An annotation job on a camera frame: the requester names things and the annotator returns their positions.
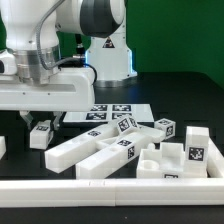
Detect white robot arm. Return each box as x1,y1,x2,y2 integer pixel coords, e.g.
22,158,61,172
0,0,135,123

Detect white chair seat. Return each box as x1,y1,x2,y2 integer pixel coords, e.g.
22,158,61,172
136,141,201,179

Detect white long front beam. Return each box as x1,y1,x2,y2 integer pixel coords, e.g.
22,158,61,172
75,133,154,180

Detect white L-shaped fence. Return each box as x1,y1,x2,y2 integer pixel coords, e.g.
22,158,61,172
0,146,224,209

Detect white long back beam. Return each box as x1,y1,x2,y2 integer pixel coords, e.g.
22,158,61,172
44,123,119,173

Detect white tagged block on beam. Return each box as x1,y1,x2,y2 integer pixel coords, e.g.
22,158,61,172
117,116,138,133

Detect white marker tag board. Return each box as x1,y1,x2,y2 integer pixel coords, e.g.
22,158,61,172
63,104,154,123

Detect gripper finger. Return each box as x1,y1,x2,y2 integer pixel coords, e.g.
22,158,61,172
19,111,33,130
52,112,63,130

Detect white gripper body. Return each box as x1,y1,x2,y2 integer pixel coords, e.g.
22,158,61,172
0,50,95,112

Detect white block at left edge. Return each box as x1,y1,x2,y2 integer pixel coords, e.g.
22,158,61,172
0,136,6,159

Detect white long beam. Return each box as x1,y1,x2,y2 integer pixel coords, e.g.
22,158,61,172
75,133,154,180
44,123,119,173

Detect white small tagged cube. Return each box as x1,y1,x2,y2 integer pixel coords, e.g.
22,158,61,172
154,118,176,139

